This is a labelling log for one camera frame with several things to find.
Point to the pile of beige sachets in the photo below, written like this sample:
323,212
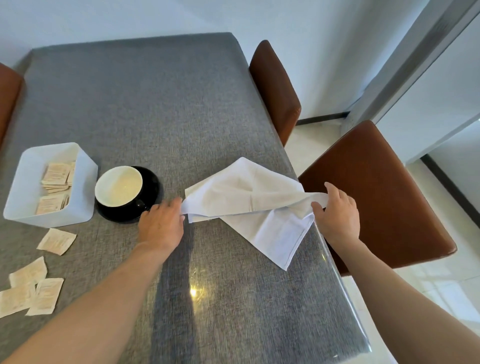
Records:
55,183

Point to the grey tablecloth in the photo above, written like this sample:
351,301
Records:
157,105

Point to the grey door frame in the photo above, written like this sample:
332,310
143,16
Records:
408,56

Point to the person's right hand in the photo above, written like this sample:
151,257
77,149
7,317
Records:
339,221

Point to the beige sugar sachet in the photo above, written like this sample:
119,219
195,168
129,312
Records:
29,273
47,297
15,300
57,241

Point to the white plastic box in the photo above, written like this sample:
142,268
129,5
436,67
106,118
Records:
80,180

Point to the brown leather chair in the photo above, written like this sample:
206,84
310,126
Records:
8,97
275,90
378,202

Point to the black cup with white inside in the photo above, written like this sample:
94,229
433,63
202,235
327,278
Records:
119,186

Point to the person's left hand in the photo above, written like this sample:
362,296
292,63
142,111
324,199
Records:
161,227

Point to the person's left thumb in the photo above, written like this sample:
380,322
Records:
180,222

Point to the person's right thumb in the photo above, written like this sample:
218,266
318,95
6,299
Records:
318,213

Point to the white cloth napkin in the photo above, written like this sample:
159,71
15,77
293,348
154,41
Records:
255,202

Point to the black saucer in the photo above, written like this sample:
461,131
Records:
152,187

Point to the person's right forearm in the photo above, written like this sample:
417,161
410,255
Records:
405,311

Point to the person's left forearm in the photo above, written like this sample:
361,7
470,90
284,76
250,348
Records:
93,311

